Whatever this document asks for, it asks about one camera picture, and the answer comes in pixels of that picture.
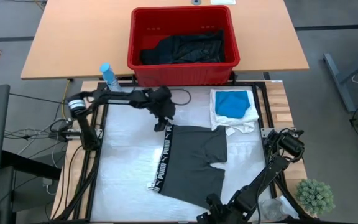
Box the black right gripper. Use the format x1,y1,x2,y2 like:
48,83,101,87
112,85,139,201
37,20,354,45
196,193,239,224

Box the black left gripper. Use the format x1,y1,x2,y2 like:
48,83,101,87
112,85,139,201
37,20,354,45
147,85,177,133

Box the dark grey garment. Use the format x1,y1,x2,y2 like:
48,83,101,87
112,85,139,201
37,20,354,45
147,124,229,210

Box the blue garment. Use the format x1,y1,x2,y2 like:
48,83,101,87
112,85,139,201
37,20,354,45
215,90,251,119

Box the black garment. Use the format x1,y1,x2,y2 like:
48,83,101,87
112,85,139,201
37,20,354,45
140,30,226,65

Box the white lace garment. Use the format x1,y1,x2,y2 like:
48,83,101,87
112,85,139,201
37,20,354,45
209,89,260,137

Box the red plastic laundry basket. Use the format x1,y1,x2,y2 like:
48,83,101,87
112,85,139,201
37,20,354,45
126,5,241,87

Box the clear plastic spray bottle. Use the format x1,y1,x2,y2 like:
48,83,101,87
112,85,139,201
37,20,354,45
258,195,300,222

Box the light blue air freshener bottle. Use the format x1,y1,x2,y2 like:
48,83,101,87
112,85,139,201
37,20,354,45
99,63,122,93

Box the light wood side board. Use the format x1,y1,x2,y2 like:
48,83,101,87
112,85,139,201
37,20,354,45
261,80,310,215
50,80,101,220

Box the green artificial plant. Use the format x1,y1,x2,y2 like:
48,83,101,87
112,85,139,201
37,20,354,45
295,179,336,218

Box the tan wooden desk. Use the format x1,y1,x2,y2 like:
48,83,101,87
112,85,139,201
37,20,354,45
20,0,310,81

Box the white power adapter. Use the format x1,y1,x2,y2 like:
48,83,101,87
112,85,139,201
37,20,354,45
41,177,57,196

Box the white flat device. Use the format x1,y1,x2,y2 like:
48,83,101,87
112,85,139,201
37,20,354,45
210,0,237,6

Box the grey metal table leg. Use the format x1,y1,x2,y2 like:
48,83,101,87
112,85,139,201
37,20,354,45
323,52,358,113

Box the yellow cable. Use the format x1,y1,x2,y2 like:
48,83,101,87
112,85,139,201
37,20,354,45
60,79,73,121

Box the thin black floor cable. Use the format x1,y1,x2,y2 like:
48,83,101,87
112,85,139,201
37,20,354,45
9,92,70,106

